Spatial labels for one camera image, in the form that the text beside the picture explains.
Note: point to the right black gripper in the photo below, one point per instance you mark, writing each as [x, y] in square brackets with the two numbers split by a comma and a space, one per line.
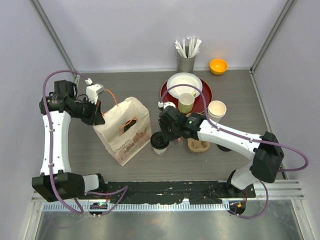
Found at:
[168, 137]

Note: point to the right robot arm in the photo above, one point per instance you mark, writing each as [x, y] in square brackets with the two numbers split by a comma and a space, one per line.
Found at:
[263, 151]

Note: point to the aluminium frame rail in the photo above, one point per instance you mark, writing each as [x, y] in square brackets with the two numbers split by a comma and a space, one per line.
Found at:
[278, 190]

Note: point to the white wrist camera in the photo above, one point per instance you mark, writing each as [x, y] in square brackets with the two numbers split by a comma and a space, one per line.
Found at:
[162, 105]
[93, 91]

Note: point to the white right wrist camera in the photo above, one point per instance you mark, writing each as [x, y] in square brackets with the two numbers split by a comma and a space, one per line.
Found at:
[162, 105]

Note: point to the brown cardboard cup carrier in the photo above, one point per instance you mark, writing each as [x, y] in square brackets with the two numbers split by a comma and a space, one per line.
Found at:
[197, 146]

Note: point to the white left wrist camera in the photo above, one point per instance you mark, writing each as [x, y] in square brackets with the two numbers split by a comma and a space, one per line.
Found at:
[93, 91]

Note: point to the orange bowl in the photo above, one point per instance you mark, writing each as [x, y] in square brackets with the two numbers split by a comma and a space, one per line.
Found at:
[218, 66]

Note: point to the grey straw holder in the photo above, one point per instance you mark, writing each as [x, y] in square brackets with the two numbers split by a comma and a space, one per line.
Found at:
[185, 65]

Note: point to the white wrapped straws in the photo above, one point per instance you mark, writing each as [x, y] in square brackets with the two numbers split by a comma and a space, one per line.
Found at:
[188, 48]

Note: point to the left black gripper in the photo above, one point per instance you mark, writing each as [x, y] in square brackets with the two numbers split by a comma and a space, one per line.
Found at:
[96, 117]

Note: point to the red round tray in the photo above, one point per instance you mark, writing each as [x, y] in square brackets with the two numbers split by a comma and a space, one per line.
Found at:
[198, 106]

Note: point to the white paper plate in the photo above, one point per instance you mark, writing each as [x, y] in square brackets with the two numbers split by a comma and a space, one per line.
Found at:
[184, 78]

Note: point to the black cup lid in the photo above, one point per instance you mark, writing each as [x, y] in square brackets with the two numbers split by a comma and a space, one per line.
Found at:
[129, 124]
[158, 141]

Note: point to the paper takeout bag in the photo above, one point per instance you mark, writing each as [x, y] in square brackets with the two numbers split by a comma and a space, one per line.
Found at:
[123, 146]

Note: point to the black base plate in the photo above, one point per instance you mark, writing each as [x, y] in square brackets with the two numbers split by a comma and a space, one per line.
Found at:
[174, 192]

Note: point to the stack of white paper cups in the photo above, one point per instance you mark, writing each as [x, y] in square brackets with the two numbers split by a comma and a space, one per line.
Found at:
[216, 110]

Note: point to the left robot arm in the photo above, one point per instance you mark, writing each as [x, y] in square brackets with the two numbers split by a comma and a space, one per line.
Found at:
[57, 109]

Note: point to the black cup lids stack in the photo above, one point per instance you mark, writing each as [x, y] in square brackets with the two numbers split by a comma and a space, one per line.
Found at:
[222, 148]

